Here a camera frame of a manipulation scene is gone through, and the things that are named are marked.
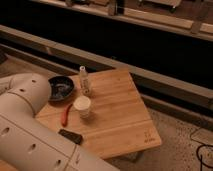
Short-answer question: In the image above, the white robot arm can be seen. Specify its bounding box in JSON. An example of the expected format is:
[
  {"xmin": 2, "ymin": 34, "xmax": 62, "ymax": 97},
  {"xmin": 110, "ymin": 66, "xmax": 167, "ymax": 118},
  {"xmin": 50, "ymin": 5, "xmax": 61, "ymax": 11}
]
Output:
[{"xmin": 0, "ymin": 73, "xmax": 119, "ymax": 171}]

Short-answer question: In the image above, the clear plastic bottle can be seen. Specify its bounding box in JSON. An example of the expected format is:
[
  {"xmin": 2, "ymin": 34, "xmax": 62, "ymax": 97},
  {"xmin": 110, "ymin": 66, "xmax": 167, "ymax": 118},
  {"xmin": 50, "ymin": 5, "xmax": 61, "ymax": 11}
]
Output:
[{"xmin": 79, "ymin": 66, "xmax": 92, "ymax": 96}]

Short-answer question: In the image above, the white paper cup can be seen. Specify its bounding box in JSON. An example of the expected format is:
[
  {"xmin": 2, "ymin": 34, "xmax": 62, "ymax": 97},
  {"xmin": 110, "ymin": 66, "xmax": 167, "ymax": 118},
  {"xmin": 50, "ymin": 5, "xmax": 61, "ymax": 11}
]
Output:
[{"xmin": 73, "ymin": 96, "xmax": 91, "ymax": 118}]

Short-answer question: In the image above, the dark blue bowl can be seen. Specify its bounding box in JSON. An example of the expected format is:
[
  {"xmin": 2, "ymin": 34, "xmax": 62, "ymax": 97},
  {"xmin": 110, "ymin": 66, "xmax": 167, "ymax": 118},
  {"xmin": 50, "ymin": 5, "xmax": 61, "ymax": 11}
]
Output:
[{"xmin": 49, "ymin": 76, "xmax": 74, "ymax": 102}]

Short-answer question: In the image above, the small black block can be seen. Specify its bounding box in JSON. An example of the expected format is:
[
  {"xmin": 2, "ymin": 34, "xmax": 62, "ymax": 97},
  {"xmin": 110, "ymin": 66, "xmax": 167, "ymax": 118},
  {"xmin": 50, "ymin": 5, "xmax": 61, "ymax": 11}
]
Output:
[{"xmin": 58, "ymin": 129, "xmax": 83, "ymax": 145}]

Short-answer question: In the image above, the black cable loop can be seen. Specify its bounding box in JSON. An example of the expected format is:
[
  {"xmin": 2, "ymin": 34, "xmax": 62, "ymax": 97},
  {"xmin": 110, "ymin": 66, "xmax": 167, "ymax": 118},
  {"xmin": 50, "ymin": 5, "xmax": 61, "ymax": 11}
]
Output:
[{"xmin": 190, "ymin": 128, "xmax": 213, "ymax": 171}]

